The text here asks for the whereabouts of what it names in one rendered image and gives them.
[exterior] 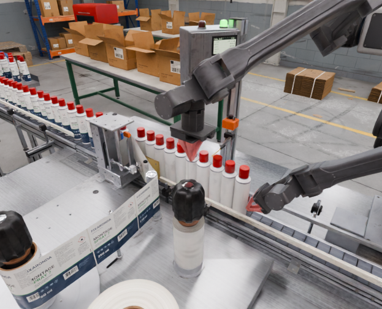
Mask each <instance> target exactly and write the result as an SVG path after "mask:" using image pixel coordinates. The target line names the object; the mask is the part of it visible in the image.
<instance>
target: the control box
mask: <svg viewBox="0 0 382 309"><path fill-rule="evenodd" d="M219 26H220V25H206V27H207V29H198V28H197V27H198V26H181V27H180V85H182V83H183V82H184V81H187V80H190V77H189V76H188V74H189V73H190V72H191V71H192V70H193V69H194V68H195V67H196V66H197V65H198V64H199V63H200V62H202V61H203V60H205V59H208V58H209V59H210V58H211V57H213V56H212V36H226V35H237V46H238V45H239V40H240V31H239V29H238V28H236V27H233V28H230V27H229V25H228V27H227V28H219Z"/></svg>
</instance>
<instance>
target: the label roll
mask: <svg viewBox="0 0 382 309"><path fill-rule="evenodd" d="M88 309H179V307H178V304H177V302H176V300H175V298H174V297H173V295H172V294H171V293H170V292H169V291H168V290H167V289H166V288H165V287H163V286H161V285H160V284H158V283H156V282H154V281H150V280H143V279H134V280H127V281H123V282H121V283H118V284H115V285H113V286H111V287H110V288H108V289H106V290H105V291H104V292H103V293H101V294H100V295H99V296H98V297H97V298H96V299H95V300H94V301H93V302H92V303H91V305H90V306H89V307H88Z"/></svg>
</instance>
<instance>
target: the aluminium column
mask: <svg viewBox="0 0 382 309"><path fill-rule="evenodd" d="M229 27H230V28H233V27H236V28H238V29H239V31H240V36H241V35H244V34H247V29H248V18H243V17H233V18H230V19H229ZM241 90H242V80H241V81H239V82H237V83H235V88H234V89H231V101H230V112H229V114H230V115H233V116H235V118H237V119H238V118H239V109H240V97H241ZM228 108H229V95H228V96H226V97H225V98H224V102H223V119H225V118H226V117H227V115H228ZM225 132H226V128H222V130H221V143H222V142H223V141H224V140H225V138H224V133H225ZM234 134H235V138H234V139H233V146H232V159H231V160H233V161H234V158H235V146H236V140H237V128H235V129H234ZM230 142H231V141H229V142H228V143H227V154H226V160H229V150H230ZM220 155H221V156H222V157H223V159H224V148H223V149H222V150H220ZM222 165H223V161H222Z"/></svg>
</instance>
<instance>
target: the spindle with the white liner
mask: <svg viewBox="0 0 382 309"><path fill-rule="evenodd" d="M204 205H205V191H204V188H203V186H202V185H201V184H200V183H198V182H197V181H196V180H193V179H189V180H186V179H184V180H180V182H179V183H177V184H176V185H175V186H174V188H173V190H172V211H173V212H174V217H173V220H172V222H173V235H174V269H175V271H176V272H177V273H178V274H179V275H181V276H183V277H187V278H191V277H195V276H197V275H198V274H200V273H201V271H202V270H203V268H204V223H205V220H204V217H203V212H204Z"/></svg>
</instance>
